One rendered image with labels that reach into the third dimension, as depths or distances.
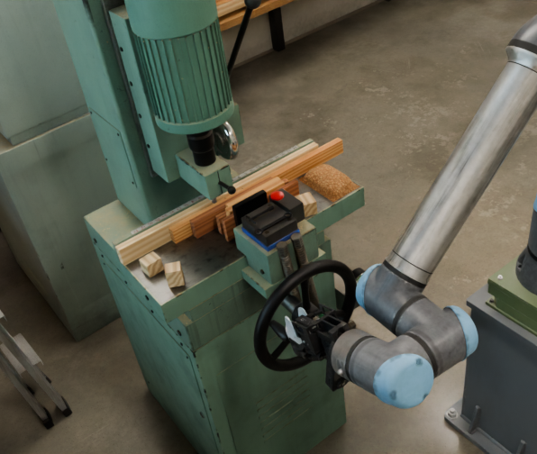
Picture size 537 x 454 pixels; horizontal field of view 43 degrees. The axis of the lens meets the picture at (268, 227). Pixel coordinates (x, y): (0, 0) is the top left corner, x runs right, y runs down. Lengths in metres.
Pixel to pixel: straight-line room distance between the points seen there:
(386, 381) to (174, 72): 0.72
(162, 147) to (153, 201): 0.22
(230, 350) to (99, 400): 0.95
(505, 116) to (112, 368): 1.84
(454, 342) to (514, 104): 0.42
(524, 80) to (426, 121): 2.48
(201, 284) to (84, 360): 1.26
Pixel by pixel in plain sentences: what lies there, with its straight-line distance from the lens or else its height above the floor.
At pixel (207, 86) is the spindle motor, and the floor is 1.29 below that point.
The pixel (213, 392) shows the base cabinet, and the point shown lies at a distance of 1.80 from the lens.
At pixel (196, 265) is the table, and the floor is 0.90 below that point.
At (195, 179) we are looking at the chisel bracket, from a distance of 1.62.
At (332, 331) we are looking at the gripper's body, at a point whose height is 1.01.
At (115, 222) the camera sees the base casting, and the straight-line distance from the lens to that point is 1.96.
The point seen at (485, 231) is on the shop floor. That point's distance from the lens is 3.02.
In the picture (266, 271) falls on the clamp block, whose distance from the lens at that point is 1.53.
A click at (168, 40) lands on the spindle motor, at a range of 1.38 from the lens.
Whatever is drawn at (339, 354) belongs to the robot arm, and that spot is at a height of 1.01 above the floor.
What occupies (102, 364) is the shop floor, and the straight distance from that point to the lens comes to 2.70.
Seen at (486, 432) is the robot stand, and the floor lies 0.03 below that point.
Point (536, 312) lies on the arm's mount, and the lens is 1.83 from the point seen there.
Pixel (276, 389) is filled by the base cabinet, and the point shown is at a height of 0.39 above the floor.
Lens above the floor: 1.94
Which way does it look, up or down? 39 degrees down
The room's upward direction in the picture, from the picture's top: 9 degrees counter-clockwise
